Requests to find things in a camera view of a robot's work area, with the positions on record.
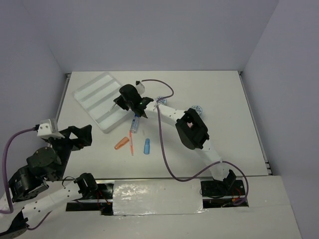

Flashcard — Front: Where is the orange translucent cap case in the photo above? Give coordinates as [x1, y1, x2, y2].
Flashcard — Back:
[114, 137, 130, 150]

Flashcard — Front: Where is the blue white round jar right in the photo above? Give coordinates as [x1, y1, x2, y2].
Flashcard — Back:
[191, 105, 203, 116]

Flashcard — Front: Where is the silver foil covered panel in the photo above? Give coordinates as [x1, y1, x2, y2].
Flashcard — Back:
[113, 179, 204, 216]

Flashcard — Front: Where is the clear spray bottle blue cap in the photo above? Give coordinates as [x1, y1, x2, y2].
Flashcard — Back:
[130, 114, 140, 133]

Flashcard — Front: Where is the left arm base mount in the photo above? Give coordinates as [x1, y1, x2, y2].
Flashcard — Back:
[66, 179, 114, 216]

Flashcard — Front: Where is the orange thin pen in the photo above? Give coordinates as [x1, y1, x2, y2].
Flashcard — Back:
[129, 131, 134, 156]

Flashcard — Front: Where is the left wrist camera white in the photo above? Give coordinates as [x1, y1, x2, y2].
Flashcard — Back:
[37, 119, 64, 139]

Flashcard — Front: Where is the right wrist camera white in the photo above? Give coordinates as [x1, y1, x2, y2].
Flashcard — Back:
[135, 81, 145, 95]

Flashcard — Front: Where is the white compartment tray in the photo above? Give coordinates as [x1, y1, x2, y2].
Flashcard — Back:
[72, 72, 134, 133]

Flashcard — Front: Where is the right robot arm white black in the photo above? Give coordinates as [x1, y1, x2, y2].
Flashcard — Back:
[113, 79, 236, 195]

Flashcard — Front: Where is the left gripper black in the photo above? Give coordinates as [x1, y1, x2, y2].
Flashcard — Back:
[47, 123, 93, 179]

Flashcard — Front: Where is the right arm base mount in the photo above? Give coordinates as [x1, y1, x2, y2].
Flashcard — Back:
[199, 180, 249, 209]

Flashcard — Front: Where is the blue translucent cap case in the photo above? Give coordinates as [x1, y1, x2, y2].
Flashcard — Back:
[144, 138, 150, 155]

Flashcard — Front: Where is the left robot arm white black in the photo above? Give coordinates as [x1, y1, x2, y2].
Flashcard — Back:
[0, 122, 98, 239]

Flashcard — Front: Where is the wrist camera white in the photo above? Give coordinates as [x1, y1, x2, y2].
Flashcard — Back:
[135, 81, 145, 95]
[37, 119, 64, 139]

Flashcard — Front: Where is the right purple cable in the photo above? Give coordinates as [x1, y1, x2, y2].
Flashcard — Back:
[142, 79, 250, 206]

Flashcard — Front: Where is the blue white round jar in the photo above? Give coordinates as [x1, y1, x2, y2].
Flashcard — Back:
[156, 96, 167, 105]
[191, 105, 203, 116]

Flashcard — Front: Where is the blue white round jar left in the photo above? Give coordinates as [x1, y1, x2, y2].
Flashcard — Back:
[156, 96, 167, 105]

